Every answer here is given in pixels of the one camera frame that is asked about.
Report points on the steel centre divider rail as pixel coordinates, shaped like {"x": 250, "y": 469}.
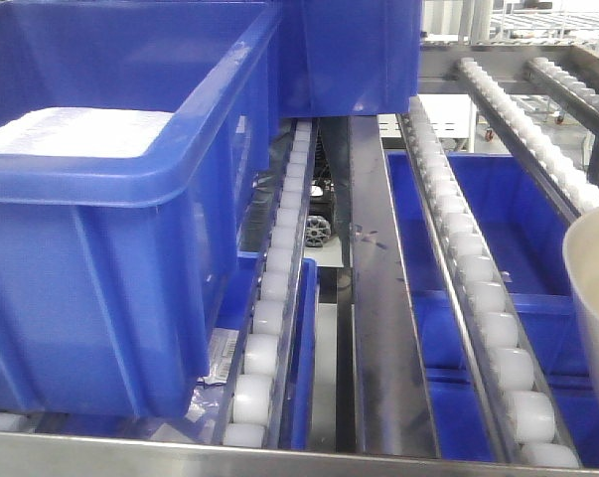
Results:
{"x": 394, "y": 415}

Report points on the far right roller track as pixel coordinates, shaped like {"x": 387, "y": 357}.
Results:
{"x": 574, "y": 95}

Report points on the white roller track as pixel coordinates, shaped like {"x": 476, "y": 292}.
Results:
{"x": 521, "y": 416}
{"x": 565, "y": 186}
{"x": 267, "y": 385}

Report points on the middle white roller track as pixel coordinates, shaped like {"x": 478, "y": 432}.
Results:
{"x": 521, "y": 416}

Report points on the steel front shelf rail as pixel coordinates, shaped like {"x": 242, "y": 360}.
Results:
{"x": 23, "y": 454}

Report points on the large blue crate front left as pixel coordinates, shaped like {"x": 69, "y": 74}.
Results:
{"x": 113, "y": 270}

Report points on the right white roller track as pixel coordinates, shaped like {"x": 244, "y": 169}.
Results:
{"x": 565, "y": 186}

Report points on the blue crate rear centre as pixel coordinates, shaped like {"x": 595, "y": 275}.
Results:
{"x": 341, "y": 58}

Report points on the blue crate lower right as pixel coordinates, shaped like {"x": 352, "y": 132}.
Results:
{"x": 524, "y": 235}

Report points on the left white roller track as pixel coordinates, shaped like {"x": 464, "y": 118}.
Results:
{"x": 267, "y": 385}

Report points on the black wheeled cart below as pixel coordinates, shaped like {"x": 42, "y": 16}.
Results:
{"x": 320, "y": 222}

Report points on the white packets in crate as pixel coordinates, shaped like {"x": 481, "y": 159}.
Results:
{"x": 83, "y": 132}

